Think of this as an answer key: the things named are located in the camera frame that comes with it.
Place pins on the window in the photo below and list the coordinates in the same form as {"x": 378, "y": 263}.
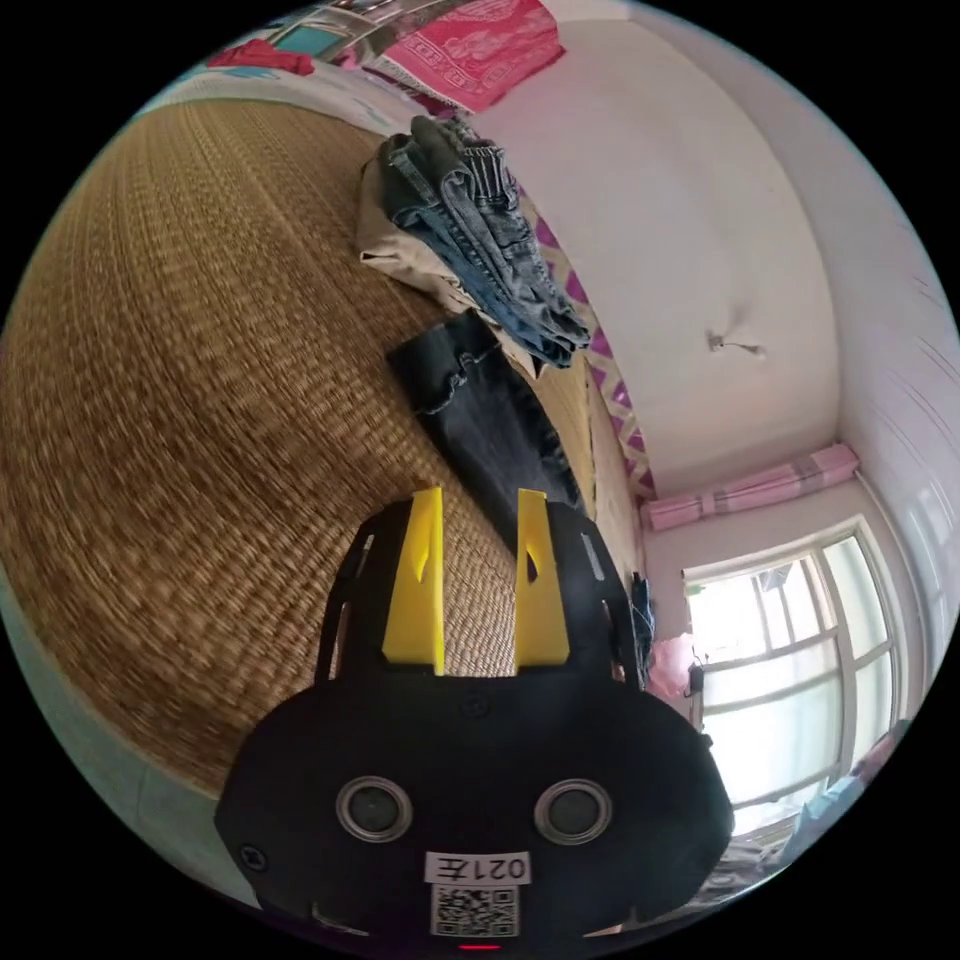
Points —
{"x": 795, "y": 660}

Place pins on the black jeans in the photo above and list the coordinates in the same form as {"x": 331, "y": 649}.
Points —
{"x": 495, "y": 420}

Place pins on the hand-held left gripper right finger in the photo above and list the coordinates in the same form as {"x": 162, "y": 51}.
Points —
{"x": 537, "y": 607}

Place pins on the red garment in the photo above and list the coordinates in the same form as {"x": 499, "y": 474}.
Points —
{"x": 262, "y": 56}

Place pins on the pile of clothes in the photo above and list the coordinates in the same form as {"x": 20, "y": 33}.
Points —
{"x": 465, "y": 232}

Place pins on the bed with woven mat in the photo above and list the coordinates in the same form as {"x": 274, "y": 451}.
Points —
{"x": 187, "y": 375}

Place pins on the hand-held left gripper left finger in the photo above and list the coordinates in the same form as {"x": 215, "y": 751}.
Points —
{"x": 418, "y": 592}

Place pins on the pink patterned blanket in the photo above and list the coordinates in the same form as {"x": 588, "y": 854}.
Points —
{"x": 472, "y": 49}

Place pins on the pink rolled curtain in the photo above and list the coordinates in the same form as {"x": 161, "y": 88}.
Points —
{"x": 750, "y": 487}

